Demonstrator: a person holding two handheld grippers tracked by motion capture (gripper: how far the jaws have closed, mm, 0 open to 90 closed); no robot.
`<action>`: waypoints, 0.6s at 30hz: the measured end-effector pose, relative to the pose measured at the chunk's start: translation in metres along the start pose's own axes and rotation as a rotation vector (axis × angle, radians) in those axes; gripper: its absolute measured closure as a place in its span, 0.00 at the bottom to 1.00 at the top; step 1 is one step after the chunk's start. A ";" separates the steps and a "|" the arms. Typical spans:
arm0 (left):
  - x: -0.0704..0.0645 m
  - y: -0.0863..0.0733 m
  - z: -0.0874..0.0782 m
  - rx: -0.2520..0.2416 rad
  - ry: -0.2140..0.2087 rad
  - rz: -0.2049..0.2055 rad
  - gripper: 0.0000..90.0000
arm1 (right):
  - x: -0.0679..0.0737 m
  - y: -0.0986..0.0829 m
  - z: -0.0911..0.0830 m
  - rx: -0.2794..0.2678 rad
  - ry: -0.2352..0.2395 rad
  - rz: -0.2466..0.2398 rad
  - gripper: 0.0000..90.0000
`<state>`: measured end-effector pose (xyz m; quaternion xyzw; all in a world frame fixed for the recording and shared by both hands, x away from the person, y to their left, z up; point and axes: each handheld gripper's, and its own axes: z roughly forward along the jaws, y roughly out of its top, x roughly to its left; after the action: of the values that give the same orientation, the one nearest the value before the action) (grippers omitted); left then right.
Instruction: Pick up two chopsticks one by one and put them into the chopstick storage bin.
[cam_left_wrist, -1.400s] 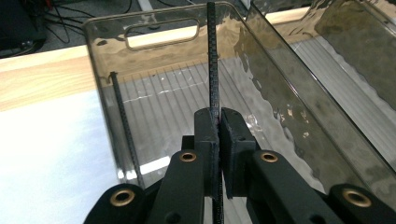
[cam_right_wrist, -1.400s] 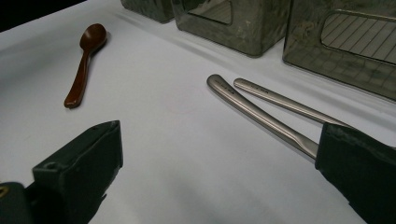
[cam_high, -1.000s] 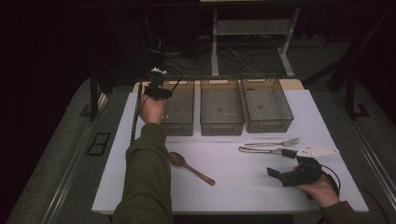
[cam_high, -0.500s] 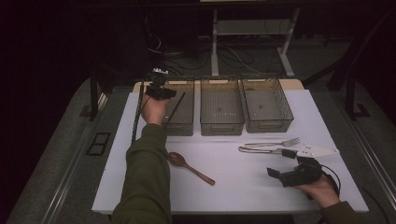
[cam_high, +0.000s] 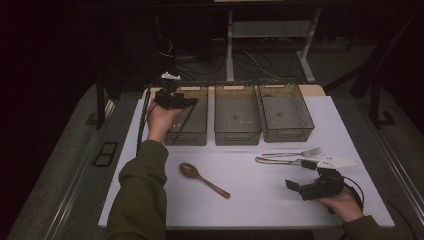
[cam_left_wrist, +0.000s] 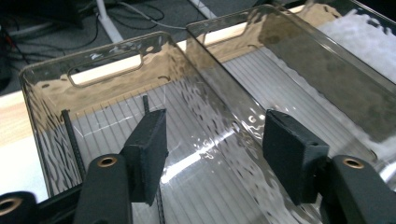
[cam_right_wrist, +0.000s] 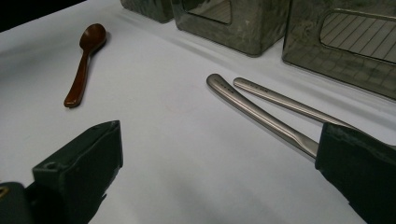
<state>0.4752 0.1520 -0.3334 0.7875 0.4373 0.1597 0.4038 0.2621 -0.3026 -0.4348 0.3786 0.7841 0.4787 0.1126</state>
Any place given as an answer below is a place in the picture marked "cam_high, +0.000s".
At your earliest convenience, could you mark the black chopstick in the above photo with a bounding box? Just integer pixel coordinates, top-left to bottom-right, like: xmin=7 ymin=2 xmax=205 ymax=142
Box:
xmin=173 ymin=106 xmax=196 ymax=142

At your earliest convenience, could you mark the person's right hand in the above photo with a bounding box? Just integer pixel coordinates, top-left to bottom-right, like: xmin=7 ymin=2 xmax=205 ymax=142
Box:
xmin=314 ymin=188 xmax=364 ymax=223

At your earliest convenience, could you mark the wooden board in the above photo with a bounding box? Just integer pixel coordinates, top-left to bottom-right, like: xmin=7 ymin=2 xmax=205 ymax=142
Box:
xmin=143 ymin=84 xmax=327 ymax=100

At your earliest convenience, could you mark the black rectangular floor frame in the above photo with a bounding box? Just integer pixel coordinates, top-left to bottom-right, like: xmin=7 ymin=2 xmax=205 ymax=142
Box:
xmin=92 ymin=141 xmax=120 ymax=168

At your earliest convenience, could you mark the black floor cable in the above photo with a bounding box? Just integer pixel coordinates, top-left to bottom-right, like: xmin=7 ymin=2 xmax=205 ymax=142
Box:
xmin=173 ymin=54 xmax=228 ymax=83

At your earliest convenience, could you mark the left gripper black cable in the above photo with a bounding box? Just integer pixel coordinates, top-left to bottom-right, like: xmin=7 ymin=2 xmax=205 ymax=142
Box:
xmin=135 ymin=81 xmax=154 ymax=156

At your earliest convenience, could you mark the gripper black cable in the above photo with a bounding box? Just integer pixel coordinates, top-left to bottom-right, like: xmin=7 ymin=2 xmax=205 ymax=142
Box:
xmin=135 ymin=81 xmax=154 ymax=156
xmin=343 ymin=175 xmax=365 ymax=210

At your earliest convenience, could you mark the metal fork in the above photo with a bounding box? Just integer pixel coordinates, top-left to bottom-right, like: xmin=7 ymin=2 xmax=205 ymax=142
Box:
xmin=261 ymin=147 xmax=323 ymax=158

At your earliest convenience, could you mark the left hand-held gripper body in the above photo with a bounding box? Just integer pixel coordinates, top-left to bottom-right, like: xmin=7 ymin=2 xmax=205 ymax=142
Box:
xmin=153 ymin=71 xmax=188 ymax=110

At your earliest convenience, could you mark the clear smoky plastic bin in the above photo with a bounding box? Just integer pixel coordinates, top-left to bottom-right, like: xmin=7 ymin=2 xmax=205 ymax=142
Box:
xmin=159 ymin=84 xmax=209 ymax=147
xmin=213 ymin=83 xmax=263 ymax=147
xmin=258 ymin=83 xmax=315 ymax=144

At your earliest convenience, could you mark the white floor cable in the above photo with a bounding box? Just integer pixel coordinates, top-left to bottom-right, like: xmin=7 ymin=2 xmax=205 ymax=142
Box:
xmin=241 ymin=49 xmax=281 ymax=80

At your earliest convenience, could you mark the person's left hand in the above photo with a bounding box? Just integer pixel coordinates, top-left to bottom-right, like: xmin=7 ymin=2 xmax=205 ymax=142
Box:
xmin=146 ymin=100 xmax=184 ymax=144

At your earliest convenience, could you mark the black angled metal stand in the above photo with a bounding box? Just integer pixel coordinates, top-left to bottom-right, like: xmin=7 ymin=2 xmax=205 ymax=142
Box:
xmin=323 ymin=6 xmax=424 ymax=129

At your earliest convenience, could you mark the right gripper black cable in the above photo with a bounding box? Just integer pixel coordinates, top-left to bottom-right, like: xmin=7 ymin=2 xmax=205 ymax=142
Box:
xmin=343 ymin=175 xmax=365 ymax=210

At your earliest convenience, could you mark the brown wooden spoon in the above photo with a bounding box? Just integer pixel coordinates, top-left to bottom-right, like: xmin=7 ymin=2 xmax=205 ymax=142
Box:
xmin=179 ymin=162 xmax=232 ymax=200

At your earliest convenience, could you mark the white metal stand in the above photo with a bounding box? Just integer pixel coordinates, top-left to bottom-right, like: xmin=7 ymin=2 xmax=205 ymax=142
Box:
xmin=225 ymin=8 xmax=323 ymax=84

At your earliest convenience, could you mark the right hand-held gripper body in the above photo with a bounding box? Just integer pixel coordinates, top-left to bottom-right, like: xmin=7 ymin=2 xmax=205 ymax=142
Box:
xmin=298 ymin=153 xmax=363 ymax=202

